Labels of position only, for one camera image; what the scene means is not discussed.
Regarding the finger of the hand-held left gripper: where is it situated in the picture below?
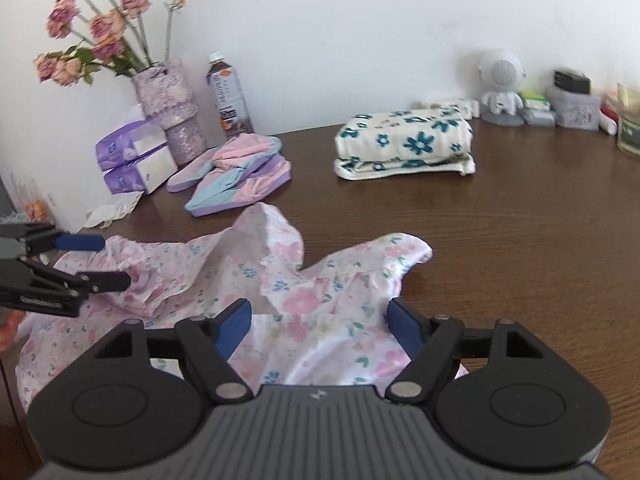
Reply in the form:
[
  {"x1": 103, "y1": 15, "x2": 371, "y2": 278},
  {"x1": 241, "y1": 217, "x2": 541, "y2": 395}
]
[
  {"x1": 20, "y1": 257, "x2": 132, "y2": 302},
  {"x1": 22, "y1": 226, "x2": 107, "y2": 256}
]

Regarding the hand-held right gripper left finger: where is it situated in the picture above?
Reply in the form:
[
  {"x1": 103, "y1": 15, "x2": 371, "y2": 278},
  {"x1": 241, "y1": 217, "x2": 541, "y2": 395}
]
[{"x1": 92, "y1": 298, "x2": 253, "y2": 405}]

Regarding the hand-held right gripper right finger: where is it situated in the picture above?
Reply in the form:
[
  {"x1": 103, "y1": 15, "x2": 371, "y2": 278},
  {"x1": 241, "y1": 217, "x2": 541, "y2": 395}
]
[{"x1": 385, "y1": 297, "x2": 548, "y2": 405}]

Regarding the pink floral dress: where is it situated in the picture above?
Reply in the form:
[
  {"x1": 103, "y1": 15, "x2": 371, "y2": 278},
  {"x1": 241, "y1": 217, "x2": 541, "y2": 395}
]
[{"x1": 15, "y1": 202, "x2": 471, "y2": 413}]

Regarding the person's left hand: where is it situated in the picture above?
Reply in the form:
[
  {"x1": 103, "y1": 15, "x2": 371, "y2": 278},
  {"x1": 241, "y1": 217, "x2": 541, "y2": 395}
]
[{"x1": 0, "y1": 309, "x2": 23, "y2": 352}]

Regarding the loose white tissue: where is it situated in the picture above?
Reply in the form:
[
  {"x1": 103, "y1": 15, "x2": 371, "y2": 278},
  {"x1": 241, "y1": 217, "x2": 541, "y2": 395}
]
[{"x1": 82, "y1": 194, "x2": 141, "y2": 229}]

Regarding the clear basket of sundries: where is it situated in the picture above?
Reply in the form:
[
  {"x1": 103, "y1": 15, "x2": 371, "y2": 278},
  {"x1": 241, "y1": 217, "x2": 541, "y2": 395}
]
[{"x1": 10, "y1": 170, "x2": 55, "y2": 223}]

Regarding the purple tissue pack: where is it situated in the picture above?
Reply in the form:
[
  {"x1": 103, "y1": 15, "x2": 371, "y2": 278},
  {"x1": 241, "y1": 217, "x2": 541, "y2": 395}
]
[
  {"x1": 95, "y1": 105, "x2": 168, "y2": 171},
  {"x1": 102, "y1": 147, "x2": 178, "y2": 196}
]

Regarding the pastel pink purple garment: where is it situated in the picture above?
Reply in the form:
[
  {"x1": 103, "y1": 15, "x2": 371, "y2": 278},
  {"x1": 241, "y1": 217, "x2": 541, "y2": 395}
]
[
  {"x1": 166, "y1": 147, "x2": 221, "y2": 193},
  {"x1": 184, "y1": 132, "x2": 293, "y2": 218}
]

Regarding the purple textured vase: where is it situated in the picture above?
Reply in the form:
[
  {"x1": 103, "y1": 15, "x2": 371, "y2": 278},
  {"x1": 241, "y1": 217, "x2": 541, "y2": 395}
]
[{"x1": 131, "y1": 57, "x2": 208, "y2": 166}]

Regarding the folded cream teal-flower cloth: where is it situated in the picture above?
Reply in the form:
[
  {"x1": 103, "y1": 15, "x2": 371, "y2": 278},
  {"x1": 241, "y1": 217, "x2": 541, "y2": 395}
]
[{"x1": 333, "y1": 109, "x2": 477, "y2": 181}]

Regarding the tea drink bottle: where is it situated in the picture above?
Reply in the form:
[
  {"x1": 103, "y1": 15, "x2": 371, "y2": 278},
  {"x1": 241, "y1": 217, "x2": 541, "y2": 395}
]
[{"x1": 206, "y1": 52, "x2": 255, "y2": 141}]

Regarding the dried pink rose bouquet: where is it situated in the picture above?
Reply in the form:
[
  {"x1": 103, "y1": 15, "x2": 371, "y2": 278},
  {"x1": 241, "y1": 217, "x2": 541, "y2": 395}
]
[{"x1": 32, "y1": 0, "x2": 153, "y2": 86}]

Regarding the small white round fan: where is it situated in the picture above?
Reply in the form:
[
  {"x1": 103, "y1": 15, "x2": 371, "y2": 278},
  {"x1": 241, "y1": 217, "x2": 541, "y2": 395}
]
[{"x1": 477, "y1": 49, "x2": 527, "y2": 126}]

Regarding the red white tube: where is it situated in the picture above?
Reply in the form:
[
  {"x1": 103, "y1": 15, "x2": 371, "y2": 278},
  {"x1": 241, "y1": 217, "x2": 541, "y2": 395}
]
[{"x1": 600, "y1": 91, "x2": 622, "y2": 136}]

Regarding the black charger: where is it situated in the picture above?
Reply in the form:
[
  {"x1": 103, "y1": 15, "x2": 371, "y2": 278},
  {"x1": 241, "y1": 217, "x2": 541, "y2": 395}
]
[{"x1": 553, "y1": 69, "x2": 592, "y2": 95}]

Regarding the clear drinking glass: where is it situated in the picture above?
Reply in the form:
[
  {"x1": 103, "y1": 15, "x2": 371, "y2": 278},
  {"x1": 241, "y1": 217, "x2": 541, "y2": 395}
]
[{"x1": 616, "y1": 82, "x2": 640, "y2": 157}]

